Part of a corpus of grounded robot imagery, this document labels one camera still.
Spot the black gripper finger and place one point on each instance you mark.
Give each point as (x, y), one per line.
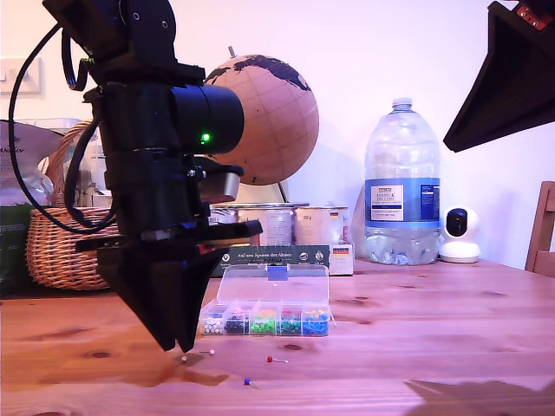
(507, 86)

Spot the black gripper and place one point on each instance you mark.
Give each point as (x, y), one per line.
(152, 195)

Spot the pink-headed pin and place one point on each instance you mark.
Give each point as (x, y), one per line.
(184, 359)

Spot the blue-headed pin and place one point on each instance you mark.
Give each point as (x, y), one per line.
(247, 381)

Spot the silver can black-white label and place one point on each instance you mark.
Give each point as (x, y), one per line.
(225, 216)

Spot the clear plastic pin organizer box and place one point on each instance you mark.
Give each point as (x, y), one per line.
(277, 294)

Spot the pale paper carton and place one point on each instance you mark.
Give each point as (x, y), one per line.
(102, 199)

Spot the cardboard tray green label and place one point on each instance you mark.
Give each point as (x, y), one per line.
(282, 255)

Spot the red-headed pin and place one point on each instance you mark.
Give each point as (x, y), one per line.
(270, 359)

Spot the large clear water bottle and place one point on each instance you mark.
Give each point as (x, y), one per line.
(403, 173)

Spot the white plastic bottle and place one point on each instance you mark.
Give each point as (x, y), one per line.
(99, 169)

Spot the wooden chair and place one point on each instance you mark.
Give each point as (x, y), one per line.
(542, 234)

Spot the silver green pet food bag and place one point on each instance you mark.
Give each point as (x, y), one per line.
(13, 260)

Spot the silver can pale label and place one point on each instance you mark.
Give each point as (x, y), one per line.
(321, 225)

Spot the cork globe on stand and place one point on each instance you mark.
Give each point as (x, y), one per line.
(282, 130)

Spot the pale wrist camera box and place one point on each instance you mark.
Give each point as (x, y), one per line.
(225, 186)

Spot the small white round camera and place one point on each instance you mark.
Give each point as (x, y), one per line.
(459, 234)

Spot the white wall light switch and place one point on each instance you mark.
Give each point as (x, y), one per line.
(35, 86)

